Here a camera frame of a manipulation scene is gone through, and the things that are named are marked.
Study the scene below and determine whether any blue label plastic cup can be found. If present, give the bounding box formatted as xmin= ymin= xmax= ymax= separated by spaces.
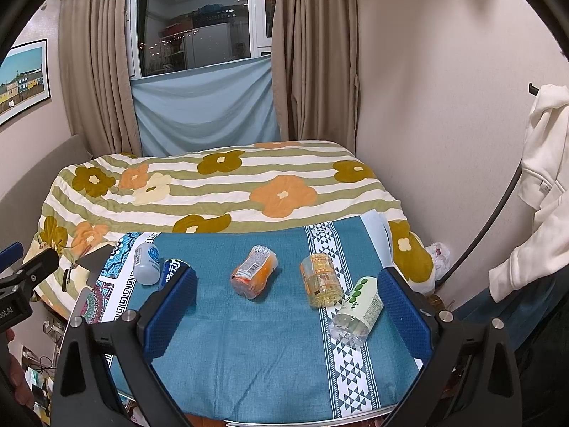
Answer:
xmin=159 ymin=258 xmax=190 ymax=289

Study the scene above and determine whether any green label clear cup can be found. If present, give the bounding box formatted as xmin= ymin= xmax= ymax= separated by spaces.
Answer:
xmin=329 ymin=276 xmax=384 ymax=349

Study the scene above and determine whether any white frosted plastic cup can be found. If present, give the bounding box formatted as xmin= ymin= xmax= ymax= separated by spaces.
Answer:
xmin=133 ymin=242 xmax=161 ymax=286

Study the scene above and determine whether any yellow orange label cup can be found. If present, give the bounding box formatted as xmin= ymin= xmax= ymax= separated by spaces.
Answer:
xmin=300 ymin=253 xmax=343 ymax=309

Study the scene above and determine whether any orange label clear cup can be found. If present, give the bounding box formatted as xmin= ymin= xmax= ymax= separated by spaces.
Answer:
xmin=230 ymin=245 xmax=279 ymax=300

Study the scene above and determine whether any person left hand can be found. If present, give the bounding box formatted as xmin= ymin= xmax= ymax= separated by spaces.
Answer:
xmin=9 ymin=354 xmax=35 ymax=409

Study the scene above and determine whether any white plastic bag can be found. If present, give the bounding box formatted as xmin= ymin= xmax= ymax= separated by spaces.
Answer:
xmin=426 ymin=242 xmax=450 ymax=281

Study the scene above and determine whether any grey laptop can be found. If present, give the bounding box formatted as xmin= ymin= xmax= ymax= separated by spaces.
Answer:
xmin=69 ymin=244 xmax=115 ymax=322

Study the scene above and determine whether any teal patterned tablecloth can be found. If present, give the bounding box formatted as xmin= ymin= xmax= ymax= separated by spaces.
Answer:
xmin=80 ymin=211 xmax=420 ymax=424

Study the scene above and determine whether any floral striped bed quilt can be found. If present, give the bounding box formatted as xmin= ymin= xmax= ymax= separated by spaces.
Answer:
xmin=29 ymin=141 xmax=435 ymax=317

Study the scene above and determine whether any white hanging hoodie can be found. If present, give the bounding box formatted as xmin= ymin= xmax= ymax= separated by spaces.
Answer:
xmin=489 ymin=85 xmax=568 ymax=303

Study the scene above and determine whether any light blue window cloth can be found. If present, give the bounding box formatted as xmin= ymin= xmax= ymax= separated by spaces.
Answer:
xmin=131 ymin=56 xmax=281 ymax=157

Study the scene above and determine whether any left beige curtain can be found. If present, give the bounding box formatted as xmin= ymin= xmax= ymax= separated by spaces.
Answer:
xmin=58 ymin=0 xmax=142 ymax=156

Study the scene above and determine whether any beige curtain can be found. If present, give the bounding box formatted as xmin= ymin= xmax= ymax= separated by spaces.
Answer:
xmin=58 ymin=0 xmax=142 ymax=156
xmin=271 ymin=0 xmax=359 ymax=151

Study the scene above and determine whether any right beige curtain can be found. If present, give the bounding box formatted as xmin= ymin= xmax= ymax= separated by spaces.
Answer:
xmin=271 ymin=0 xmax=359 ymax=151

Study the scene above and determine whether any window with reflection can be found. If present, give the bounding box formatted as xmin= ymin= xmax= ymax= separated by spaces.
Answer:
xmin=126 ymin=0 xmax=276 ymax=78

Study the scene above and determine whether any black curved cable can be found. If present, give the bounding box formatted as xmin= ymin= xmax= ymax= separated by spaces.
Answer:
xmin=435 ymin=159 xmax=524 ymax=290

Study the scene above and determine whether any framed wall picture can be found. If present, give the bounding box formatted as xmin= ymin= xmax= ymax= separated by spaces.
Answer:
xmin=0 ymin=39 xmax=51 ymax=125

